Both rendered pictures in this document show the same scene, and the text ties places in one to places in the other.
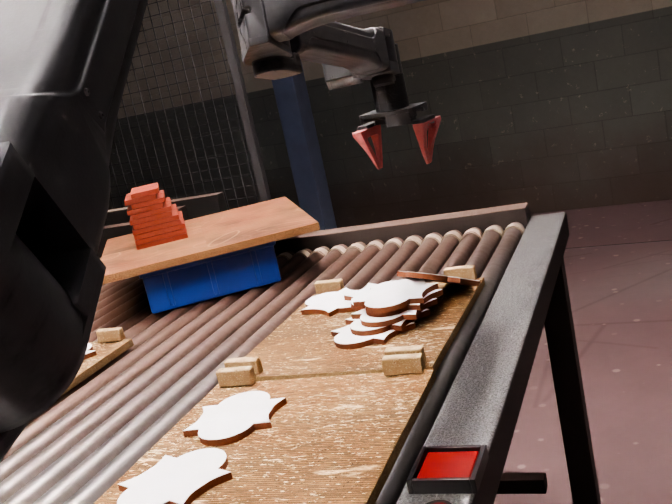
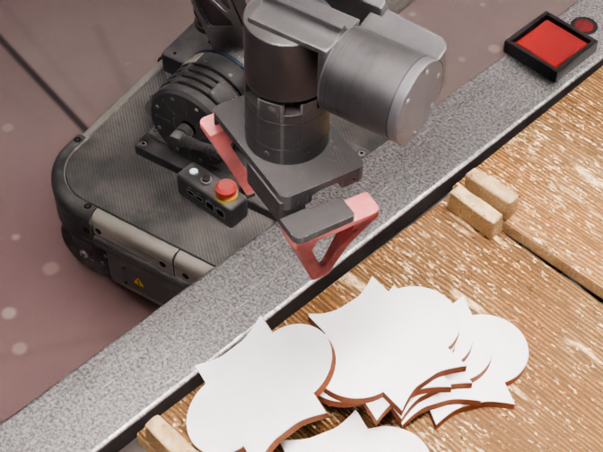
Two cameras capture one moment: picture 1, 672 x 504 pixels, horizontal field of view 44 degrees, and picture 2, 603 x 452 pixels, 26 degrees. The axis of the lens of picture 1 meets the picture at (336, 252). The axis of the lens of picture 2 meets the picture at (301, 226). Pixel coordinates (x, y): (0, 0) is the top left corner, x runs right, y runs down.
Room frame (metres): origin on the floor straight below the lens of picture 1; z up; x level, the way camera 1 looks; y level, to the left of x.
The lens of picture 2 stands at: (2.00, 0.11, 1.92)
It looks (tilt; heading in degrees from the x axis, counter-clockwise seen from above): 49 degrees down; 203
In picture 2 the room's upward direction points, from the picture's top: straight up
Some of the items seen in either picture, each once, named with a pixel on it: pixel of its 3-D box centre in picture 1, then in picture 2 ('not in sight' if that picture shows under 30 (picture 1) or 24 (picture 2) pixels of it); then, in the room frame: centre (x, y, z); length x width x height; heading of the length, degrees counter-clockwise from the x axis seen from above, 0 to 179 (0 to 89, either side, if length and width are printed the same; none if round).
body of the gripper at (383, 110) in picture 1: (390, 97); (287, 116); (1.42, -0.14, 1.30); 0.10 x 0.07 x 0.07; 54
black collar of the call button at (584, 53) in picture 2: (448, 468); (550, 46); (0.84, -0.07, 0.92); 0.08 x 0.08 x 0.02; 68
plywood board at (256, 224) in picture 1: (203, 235); not in sight; (2.04, 0.31, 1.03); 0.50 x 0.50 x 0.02; 10
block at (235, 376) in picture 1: (236, 376); not in sight; (1.21, 0.19, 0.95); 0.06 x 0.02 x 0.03; 68
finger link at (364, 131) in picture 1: (381, 141); (311, 220); (1.44, -0.12, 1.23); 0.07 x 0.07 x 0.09; 54
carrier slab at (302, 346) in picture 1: (363, 327); (441, 422); (1.37, -0.02, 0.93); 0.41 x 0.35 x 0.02; 157
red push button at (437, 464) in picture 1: (448, 470); (550, 47); (0.84, -0.07, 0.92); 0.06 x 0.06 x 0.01; 68
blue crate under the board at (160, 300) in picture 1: (208, 264); not in sight; (1.97, 0.31, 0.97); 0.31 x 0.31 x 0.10; 10
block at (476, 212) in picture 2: (405, 356); (475, 211); (1.14, -0.07, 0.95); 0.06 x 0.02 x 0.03; 67
